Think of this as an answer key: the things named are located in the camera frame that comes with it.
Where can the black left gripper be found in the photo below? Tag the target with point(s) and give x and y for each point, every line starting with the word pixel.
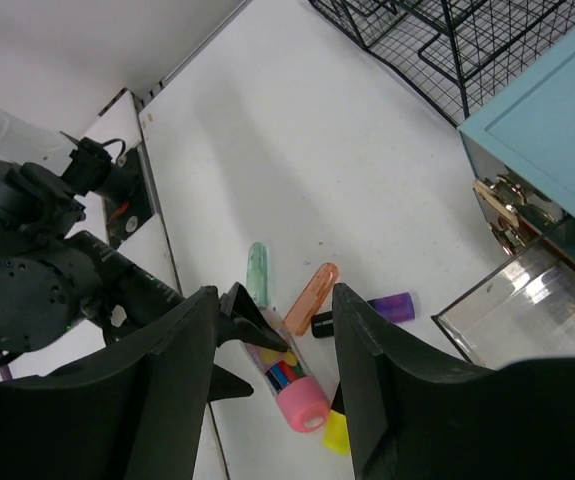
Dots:
pixel 50 279

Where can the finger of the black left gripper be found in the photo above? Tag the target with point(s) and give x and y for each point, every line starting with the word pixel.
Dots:
pixel 241 319
pixel 226 385

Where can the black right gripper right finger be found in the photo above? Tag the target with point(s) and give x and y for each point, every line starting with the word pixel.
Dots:
pixel 416 412

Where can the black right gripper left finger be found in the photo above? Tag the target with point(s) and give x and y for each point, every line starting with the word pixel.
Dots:
pixel 132 410

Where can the pink colourful tube case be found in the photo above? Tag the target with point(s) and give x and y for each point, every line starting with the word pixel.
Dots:
pixel 298 395

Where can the clear plastic drawer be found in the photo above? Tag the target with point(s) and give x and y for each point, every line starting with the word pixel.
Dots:
pixel 524 309
pixel 516 212

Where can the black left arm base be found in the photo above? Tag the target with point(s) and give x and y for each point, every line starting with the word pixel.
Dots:
pixel 113 172

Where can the green highlighter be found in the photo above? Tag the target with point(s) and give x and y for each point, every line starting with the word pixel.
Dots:
pixel 257 274

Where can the orange highlighter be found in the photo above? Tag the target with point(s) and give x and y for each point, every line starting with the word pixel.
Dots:
pixel 311 299

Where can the yellow cap black highlighter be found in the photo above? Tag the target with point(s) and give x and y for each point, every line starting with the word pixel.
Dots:
pixel 336 436

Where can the purple cap black highlighter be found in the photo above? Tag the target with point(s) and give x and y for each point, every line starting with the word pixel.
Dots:
pixel 396 308

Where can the teal orange drawer box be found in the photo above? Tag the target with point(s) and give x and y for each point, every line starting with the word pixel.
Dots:
pixel 529 127

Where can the black wire mesh organizer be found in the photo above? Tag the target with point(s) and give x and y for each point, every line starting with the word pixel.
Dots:
pixel 456 55

